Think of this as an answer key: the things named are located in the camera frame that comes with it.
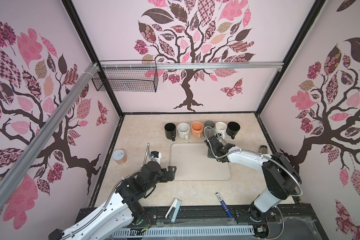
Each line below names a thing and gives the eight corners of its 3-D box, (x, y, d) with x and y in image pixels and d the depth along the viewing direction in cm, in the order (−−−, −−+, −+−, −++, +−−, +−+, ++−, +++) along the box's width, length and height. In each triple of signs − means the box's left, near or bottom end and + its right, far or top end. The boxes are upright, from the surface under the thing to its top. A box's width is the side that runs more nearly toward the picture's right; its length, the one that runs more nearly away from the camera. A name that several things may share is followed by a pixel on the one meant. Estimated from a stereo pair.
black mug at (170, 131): (165, 142, 105) (163, 134, 97) (166, 131, 112) (165, 122, 104) (175, 142, 105) (175, 134, 97) (176, 131, 112) (175, 122, 104)
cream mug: (177, 143, 104) (176, 135, 97) (177, 130, 111) (177, 122, 104) (190, 143, 104) (190, 135, 97) (189, 130, 111) (190, 122, 104)
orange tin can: (114, 164, 94) (110, 160, 89) (117, 154, 99) (114, 149, 94) (125, 164, 94) (122, 160, 89) (128, 153, 99) (125, 149, 94)
